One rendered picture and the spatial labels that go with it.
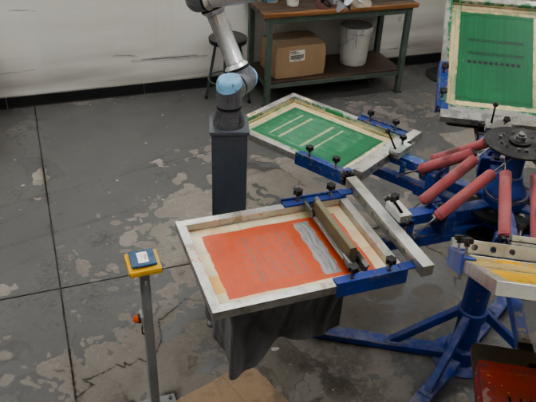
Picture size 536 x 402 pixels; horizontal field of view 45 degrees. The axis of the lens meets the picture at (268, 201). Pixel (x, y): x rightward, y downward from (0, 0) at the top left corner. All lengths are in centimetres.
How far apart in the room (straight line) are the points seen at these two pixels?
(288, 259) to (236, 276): 23
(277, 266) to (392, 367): 121
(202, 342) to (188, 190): 154
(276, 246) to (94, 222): 210
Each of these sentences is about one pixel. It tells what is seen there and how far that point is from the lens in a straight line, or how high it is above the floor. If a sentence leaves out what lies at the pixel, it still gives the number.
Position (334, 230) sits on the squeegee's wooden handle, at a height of 105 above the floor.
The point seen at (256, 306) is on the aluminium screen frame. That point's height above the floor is 98.
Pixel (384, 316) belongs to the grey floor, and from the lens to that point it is 388.
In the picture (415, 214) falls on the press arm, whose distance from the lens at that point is 285.
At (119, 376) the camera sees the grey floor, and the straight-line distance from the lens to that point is 352.
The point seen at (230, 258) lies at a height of 95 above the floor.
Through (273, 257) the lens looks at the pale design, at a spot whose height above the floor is 95.
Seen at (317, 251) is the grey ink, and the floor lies 96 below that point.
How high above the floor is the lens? 260
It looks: 33 degrees down
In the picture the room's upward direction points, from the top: 2 degrees clockwise
